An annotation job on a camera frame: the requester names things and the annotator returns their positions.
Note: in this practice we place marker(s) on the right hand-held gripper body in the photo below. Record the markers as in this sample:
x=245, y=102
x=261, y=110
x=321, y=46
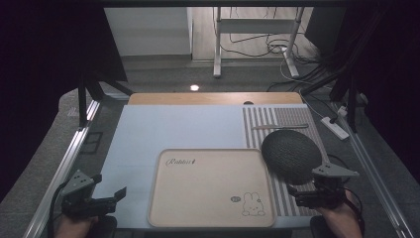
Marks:
x=330, y=190

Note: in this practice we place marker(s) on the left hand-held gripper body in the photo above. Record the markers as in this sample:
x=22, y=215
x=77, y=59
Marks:
x=77, y=205

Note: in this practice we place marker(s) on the person's left hand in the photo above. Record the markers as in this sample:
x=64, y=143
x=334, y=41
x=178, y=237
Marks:
x=73, y=227

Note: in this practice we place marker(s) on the person's right hand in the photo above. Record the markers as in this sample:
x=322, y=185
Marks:
x=338, y=223

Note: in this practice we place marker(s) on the dark woven round placemat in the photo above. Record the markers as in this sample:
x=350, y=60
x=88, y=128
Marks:
x=290, y=155

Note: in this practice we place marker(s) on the white power strip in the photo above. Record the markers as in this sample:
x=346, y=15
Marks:
x=335, y=127

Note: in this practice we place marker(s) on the grey striped placemat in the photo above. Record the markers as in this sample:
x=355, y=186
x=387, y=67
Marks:
x=264, y=132

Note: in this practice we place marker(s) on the slim metal utensil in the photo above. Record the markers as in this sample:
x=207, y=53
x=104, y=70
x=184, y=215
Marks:
x=280, y=126

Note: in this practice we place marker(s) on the black metal stand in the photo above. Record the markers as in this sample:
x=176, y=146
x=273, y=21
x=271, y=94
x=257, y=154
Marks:
x=351, y=99
x=82, y=99

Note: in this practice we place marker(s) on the beige tray with rabbit print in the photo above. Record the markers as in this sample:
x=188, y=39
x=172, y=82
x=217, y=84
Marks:
x=211, y=188

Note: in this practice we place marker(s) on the light blue table mat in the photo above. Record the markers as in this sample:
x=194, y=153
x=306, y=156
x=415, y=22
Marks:
x=185, y=129

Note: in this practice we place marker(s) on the black table grommet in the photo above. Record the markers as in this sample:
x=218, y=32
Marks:
x=248, y=102

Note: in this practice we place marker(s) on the wooden table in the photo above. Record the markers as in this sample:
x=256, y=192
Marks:
x=211, y=98

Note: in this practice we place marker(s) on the dark curtain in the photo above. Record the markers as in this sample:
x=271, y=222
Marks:
x=43, y=66
x=386, y=66

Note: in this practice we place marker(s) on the white cabinet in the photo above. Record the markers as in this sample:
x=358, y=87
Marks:
x=148, y=31

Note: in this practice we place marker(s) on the aluminium rail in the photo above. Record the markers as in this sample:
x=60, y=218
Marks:
x=373, y=172
x=62, y=172

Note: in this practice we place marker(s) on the black flat frame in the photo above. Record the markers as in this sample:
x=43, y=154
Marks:
x=91, y=142

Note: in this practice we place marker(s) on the white desk frame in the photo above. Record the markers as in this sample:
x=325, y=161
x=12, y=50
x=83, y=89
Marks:
x=218, y=39

